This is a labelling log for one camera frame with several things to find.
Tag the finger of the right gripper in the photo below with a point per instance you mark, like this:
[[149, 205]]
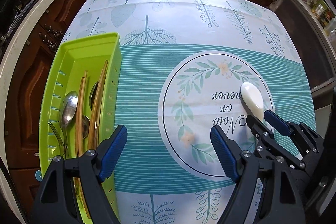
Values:
[[291, 132], [266, 139]]

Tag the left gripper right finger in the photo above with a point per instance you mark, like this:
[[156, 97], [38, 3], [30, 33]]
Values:
[[264, 184]]

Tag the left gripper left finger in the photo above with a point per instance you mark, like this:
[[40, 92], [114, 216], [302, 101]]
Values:
[[56, 199]]

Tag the white ceramic spoon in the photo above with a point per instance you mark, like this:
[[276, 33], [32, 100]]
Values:
[[253, 99]]

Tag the tan bamboo chopstick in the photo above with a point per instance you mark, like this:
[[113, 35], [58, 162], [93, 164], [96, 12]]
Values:
[[91, 132], [96, 125]]

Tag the small steel spoon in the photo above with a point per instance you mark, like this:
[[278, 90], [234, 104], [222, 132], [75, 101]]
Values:
[[85, 126]]

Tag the steel fork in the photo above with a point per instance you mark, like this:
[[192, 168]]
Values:
[[60, 142]]

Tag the brown wooden chopstick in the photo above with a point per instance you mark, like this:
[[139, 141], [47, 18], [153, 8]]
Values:
[[76, 127]]

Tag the large steel spoon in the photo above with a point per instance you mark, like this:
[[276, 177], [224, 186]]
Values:
[[67, 113]]

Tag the steel spoon among chopsticks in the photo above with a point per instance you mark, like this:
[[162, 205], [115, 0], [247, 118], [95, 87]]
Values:
[[92, 95]]

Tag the dark brown chopstick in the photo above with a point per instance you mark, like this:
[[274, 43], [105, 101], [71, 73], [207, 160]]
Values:
[[80, 112]]

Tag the leaf patterned tablecloth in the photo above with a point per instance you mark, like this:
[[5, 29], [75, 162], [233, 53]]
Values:
[[183, 64]]

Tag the green plastic utensil tray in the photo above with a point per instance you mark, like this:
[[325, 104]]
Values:
[[71, 60]]

